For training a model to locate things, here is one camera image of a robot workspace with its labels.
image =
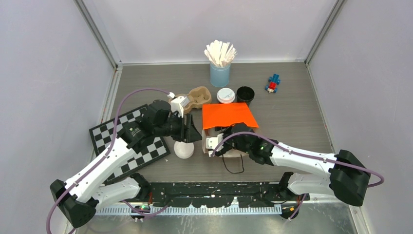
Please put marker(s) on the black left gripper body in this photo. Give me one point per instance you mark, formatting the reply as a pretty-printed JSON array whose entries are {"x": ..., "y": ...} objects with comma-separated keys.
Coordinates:
[{"x": 174, "y": 126}]

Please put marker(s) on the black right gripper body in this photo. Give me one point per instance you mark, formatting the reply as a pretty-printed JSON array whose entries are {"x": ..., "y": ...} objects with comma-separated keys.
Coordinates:
[{"x": 231, "y": 142}]

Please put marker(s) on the stack of white lids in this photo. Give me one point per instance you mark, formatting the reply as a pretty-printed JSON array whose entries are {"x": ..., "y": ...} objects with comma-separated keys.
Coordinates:
[{"x": 183, "y": 150}]

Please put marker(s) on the orange paper takeout bag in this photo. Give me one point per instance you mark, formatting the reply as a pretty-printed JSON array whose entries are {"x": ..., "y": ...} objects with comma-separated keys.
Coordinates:
[{"x": 217, "y": 117}]

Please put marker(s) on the white lid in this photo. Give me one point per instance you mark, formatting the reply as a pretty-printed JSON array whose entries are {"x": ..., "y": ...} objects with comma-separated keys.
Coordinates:
[{"x": 226, "y": 96}]

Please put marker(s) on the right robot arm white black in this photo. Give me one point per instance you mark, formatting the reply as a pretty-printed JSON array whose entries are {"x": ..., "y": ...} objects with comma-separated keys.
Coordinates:
[{"x": 341, "y": 175}]

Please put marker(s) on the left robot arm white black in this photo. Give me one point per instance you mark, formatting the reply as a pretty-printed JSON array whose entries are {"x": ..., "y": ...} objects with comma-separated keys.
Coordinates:
[{"x": 82, "y": 195}]

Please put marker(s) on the brown cardboard cup carrier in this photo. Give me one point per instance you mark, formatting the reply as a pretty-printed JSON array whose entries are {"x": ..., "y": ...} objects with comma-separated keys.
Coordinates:
[{"x": 197, "y": 97}]

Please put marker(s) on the blue red toy blocks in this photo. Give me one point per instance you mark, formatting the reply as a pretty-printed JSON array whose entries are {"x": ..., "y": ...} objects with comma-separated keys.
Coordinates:
[{"x": 273, "y": 82}]

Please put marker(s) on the blue cylindrical holder cup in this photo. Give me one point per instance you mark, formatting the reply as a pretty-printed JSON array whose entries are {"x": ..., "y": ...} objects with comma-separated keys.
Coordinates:
[{"x": 219, "y": 76}]

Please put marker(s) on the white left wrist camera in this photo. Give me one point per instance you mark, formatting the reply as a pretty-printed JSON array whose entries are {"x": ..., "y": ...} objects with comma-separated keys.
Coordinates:
[{"x": 178, "y": 103}]

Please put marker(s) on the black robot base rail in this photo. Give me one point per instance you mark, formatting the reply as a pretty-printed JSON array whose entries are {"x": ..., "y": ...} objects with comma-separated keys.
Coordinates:
[{"x": 216, "y": 194}]

